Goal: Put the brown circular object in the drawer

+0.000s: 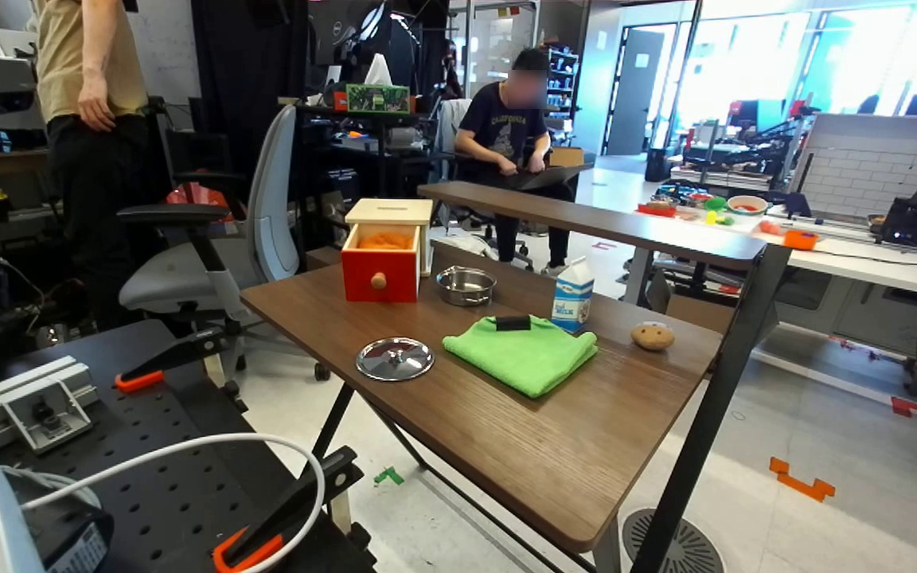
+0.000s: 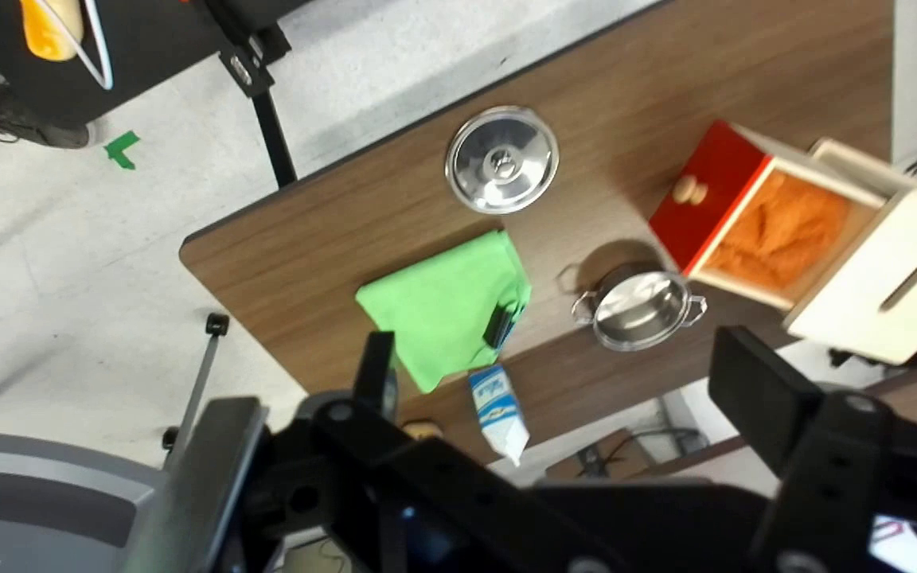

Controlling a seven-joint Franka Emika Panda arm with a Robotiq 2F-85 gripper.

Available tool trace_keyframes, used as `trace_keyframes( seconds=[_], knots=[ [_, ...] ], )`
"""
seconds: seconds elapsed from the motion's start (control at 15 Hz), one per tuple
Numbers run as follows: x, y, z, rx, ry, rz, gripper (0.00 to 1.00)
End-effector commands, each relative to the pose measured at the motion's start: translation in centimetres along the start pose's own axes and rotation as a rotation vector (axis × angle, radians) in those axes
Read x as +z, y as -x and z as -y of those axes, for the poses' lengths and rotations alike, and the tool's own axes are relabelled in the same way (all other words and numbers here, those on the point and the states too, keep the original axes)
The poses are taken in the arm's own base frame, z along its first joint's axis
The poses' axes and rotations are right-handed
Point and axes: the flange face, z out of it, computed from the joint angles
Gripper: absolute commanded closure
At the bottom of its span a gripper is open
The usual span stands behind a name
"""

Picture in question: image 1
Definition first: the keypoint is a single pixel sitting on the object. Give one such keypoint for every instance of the wooden drawer red front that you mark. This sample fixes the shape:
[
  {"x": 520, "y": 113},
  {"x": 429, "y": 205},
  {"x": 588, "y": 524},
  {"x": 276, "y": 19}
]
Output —
[{"x": 380, "y": 277}]

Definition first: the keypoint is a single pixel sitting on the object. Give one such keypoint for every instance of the brown round cookie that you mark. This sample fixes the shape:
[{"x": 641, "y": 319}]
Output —
[{"x": 654, "y": 338}]

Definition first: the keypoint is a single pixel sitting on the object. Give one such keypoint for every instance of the small black object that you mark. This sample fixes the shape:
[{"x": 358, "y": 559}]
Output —
[{"x": 515, "y": 323}]

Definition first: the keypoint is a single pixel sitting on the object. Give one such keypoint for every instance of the small steel pot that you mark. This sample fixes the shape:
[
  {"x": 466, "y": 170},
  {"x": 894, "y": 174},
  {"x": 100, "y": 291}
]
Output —
[{"x": 466, "y": 288}]

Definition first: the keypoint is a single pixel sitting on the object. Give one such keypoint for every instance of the green cloth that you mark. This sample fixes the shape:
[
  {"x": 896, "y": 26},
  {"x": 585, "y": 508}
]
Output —
[{"x": 522, "y": 361}]

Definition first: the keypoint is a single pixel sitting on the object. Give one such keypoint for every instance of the steel pot lid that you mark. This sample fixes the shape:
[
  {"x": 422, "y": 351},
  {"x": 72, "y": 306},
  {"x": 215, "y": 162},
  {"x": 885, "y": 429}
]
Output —
[{"x": 395, "y": 361}]

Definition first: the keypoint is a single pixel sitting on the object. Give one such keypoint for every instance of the wooden box with slot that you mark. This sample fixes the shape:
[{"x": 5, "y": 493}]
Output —
[{"x": 391, "y": 212}]

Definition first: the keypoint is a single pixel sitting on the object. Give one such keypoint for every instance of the white blue milk carton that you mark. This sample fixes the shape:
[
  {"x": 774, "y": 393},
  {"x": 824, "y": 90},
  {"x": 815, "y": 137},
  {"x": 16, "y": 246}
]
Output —
[{"x": 572, "y": 305}]

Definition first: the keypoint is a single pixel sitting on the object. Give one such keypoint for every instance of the seated person black shirt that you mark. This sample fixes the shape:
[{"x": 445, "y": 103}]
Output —
[{"x": 501, "y": 133}]

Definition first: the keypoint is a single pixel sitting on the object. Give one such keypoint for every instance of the long wooden desk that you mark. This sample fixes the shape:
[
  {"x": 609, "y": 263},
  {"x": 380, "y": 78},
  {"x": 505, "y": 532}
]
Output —
[{"x": 605, "y": 225}]

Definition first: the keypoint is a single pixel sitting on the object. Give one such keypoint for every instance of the green floor tape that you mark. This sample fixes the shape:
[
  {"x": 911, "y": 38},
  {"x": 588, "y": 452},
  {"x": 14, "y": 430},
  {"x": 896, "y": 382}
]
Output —
[{"x": 391, "y": 474}]

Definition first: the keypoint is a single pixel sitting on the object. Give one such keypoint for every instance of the green tissue box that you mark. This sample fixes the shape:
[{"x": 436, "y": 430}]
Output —
[{"x": 377, "y": 97}]

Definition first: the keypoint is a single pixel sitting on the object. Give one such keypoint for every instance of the red tray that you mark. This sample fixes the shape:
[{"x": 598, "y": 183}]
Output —
[{"x": 658, "y": 208}]

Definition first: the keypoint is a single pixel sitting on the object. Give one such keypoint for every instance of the white grey office chair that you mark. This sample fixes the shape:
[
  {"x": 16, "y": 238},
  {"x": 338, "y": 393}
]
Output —
[{"x": 270, "y": 193}]

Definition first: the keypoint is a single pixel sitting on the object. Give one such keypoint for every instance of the green toy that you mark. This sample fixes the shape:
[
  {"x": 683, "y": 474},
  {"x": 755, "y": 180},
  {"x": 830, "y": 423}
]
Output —
[{"x": 713, "y": 203}]

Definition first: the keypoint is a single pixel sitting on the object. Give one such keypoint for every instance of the red bag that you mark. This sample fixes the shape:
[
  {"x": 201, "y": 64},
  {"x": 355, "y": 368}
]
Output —
[{"x": 194, "y": 195}]

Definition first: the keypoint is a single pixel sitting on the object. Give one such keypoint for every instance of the black metal table leg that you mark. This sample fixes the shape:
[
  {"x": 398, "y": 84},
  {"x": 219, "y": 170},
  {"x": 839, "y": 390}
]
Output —
[{"x": 713, "y": 416}]

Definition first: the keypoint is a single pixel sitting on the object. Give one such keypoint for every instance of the orange toy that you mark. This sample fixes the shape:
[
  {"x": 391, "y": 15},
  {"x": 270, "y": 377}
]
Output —
[{"x": 799, "y": 239}]

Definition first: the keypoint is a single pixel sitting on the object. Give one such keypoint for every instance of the black perforated board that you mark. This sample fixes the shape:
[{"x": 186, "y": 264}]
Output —
[{"x": 160, "y": 479}]

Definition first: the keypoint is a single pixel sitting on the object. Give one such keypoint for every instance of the orange floor tape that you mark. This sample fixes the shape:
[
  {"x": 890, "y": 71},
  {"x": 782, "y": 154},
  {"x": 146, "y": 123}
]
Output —
[{"x": 796, "y": 483}]

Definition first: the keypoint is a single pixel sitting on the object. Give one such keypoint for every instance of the standing person beige shirt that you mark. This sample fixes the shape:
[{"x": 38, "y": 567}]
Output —
[{"x": 86, "y": 64}]

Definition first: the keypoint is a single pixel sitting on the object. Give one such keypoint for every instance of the white pegboard partition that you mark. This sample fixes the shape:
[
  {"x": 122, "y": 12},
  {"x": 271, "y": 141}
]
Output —
[{"x": 883, "y": 160}]

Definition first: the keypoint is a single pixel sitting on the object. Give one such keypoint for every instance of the aluminium rail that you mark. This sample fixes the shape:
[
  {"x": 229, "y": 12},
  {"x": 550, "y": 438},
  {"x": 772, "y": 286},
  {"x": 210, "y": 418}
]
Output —
[{"x": 14, "y": 399}]

